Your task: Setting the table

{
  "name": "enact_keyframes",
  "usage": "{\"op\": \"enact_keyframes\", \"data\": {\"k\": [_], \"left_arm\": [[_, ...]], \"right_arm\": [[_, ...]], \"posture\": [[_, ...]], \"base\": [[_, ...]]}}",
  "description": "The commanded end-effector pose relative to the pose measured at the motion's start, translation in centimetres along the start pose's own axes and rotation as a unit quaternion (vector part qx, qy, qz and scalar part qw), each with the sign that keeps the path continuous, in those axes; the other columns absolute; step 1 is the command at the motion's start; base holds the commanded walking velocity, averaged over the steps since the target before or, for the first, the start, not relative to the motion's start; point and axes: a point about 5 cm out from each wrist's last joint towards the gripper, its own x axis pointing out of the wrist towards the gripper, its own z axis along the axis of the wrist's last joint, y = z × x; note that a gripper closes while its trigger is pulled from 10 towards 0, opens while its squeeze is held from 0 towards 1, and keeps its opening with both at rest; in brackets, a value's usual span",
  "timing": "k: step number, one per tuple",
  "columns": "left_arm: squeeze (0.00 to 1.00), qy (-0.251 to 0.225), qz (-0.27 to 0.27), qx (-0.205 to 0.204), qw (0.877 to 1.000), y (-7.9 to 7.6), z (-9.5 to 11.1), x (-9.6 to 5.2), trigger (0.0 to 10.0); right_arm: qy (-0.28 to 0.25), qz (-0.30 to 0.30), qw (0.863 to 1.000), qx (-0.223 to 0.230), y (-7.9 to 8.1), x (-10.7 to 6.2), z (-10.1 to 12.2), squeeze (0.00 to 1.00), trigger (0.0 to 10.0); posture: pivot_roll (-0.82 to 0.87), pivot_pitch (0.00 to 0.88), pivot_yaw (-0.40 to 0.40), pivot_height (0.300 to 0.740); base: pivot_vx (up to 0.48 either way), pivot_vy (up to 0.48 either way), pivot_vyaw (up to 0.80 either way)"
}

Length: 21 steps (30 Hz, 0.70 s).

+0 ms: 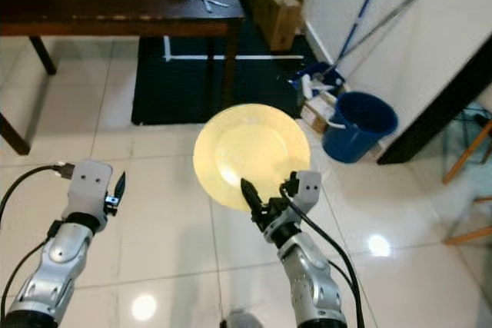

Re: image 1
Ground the robot right leg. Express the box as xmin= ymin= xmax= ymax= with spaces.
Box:
xmin=219 ymin=311 xmax=267 ymax=328

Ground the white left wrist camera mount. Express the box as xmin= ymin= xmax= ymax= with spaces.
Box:
xmin=73 ymin=161 xmax=114 ymax=217

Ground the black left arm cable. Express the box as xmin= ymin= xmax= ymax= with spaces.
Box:
xmin=0 ymin=163 xmax=76 ymax=323

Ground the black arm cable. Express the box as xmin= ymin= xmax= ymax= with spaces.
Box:
xmin=0 ymin=163 xmax=76 ymax=323
xmin=281 ymin=186 xmax=368 ymax=328

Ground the light wooden chair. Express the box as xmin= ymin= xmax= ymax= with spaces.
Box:
xmin=441 ymin=105 xmax=492 ymax=247

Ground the blue plastic bucket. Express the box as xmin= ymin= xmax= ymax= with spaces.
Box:
xmin=321 ymin=91 xmax=400 ymax=164

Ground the small labelled cardboard box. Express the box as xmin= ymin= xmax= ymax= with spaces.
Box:
xmin=298 ymin=101 xmax=328 ymax=134

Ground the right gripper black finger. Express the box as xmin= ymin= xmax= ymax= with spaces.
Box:
xmin=240 ymin=178 xmax=267 ymax=214

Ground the closed brown cardboard box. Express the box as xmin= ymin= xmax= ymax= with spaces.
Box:
xmin=252 ymin=0 xmax=305 ymax=53

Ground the dark wooden table leg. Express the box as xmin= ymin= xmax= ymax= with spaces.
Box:
xmin=28 ymin=36 xmax=58 ymax=78
xmin=221 ymin=24 xmax=246 ymax=111

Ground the white broom with metal handle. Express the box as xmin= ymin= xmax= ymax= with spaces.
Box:
xmin=302 ymin=0 xmax=421 ymax=108

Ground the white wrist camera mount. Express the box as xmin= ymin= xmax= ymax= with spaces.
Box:
xmin=73 ymin=161 xmax=114 ymax=217
xmin=288 ymin=171 xmax=323 ymax=207

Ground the pale yellow round plate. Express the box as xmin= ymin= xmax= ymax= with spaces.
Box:
xmin=193 ymin=104 xmax=311 ymax=213

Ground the blue long-handled dustpan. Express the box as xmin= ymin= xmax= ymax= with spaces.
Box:
xmin=291 ymin=0 xmax=388 ymax=103

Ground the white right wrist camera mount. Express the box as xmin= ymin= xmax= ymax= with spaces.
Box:
xmin=288 ymin=171 xmax=323 ymax=207

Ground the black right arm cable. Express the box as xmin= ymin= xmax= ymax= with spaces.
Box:
xmin=281 ymin=186 xmax=368 ymax=328

